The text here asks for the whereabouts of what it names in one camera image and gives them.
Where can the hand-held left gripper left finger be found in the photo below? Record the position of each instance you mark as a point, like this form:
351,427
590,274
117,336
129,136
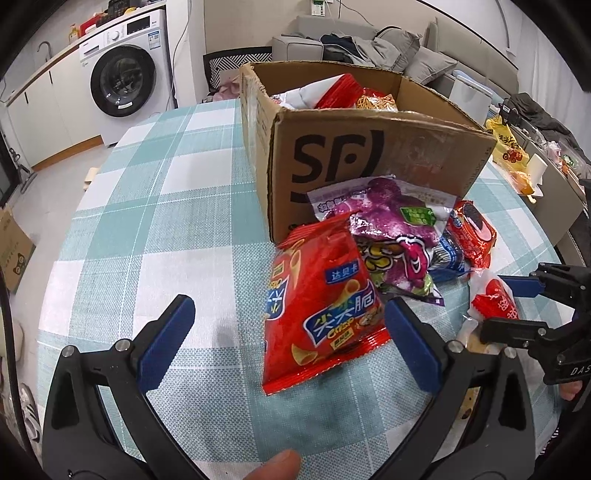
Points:
166,337

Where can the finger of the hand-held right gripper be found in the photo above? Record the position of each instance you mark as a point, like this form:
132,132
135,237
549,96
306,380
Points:
519,286
512,331

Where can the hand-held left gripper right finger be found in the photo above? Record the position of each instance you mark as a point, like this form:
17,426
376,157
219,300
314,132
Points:
411,341

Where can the white packet with red edges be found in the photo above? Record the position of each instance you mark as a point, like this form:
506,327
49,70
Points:
496,300

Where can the red chocolate pie packet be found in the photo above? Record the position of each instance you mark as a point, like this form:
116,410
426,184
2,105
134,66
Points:
471,230

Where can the blue cookie packet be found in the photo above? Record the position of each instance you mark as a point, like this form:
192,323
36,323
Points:
450,256

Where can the red chip packet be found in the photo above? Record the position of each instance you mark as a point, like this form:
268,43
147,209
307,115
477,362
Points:
318,314

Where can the purple packet with green label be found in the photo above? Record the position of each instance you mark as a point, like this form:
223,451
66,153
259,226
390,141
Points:
388,203

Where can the brown cardboard box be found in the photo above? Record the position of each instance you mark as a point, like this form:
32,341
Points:
415,152

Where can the orange noodle snack packet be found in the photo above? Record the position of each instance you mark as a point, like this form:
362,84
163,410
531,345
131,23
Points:
378,99

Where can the white and red snack packet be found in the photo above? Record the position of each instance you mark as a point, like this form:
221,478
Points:
332,92

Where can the person's right hand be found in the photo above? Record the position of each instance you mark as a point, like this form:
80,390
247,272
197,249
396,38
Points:
569,391

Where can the person's left hand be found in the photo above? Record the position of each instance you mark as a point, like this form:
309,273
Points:
272,468

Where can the grey side table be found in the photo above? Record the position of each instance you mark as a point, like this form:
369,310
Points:
554,203

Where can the orange snack bag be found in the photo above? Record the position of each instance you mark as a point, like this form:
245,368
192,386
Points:
521,182

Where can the checked teal tablecloth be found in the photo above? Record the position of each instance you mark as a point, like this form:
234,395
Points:
161,230

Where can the white paper cup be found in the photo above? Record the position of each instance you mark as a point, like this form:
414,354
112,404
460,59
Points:
537,168

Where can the yellow plastic bag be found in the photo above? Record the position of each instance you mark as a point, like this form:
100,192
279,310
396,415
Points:
508,143

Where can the white sneaker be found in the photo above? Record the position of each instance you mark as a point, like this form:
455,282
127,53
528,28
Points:
33,413

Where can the dark coat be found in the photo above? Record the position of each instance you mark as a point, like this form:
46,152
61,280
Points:
545,117

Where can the printed cardboard box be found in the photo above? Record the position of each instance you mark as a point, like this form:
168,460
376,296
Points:
14,249

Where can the beige slipper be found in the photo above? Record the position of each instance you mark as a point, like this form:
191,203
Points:
91,177

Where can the white trash bin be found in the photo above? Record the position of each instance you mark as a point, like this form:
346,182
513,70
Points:
471,99

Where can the grey floor mop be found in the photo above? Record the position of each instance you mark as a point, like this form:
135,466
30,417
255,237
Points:
23,173

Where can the grey pillow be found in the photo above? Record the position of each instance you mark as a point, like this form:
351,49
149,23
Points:
431,67
397,44

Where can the pink cloth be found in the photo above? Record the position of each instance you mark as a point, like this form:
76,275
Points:
226,92

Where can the white kitchen base cabinet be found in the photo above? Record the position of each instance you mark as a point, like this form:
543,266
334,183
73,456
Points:
51,106

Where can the white washing machine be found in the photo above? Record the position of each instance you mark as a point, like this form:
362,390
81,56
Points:
124,78

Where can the grey jacket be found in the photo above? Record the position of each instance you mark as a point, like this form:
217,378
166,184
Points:
376,55

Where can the black patterned basket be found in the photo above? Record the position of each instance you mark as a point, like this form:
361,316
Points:
235,64

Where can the dark clothing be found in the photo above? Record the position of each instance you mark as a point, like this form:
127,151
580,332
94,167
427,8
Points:
341,46

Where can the curved kitchen faucet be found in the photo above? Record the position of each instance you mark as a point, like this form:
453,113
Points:
46,50

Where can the grey sofa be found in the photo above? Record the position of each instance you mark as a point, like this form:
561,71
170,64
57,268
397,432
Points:
295,46

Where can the yellow bottle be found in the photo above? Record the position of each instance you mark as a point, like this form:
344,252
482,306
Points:
73,33

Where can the red box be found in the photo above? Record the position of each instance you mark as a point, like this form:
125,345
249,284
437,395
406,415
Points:
92,25

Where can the black pressure cooker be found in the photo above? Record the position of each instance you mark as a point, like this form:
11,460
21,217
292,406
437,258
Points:
121,5

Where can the green and white wall device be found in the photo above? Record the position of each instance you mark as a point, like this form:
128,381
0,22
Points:
321,5

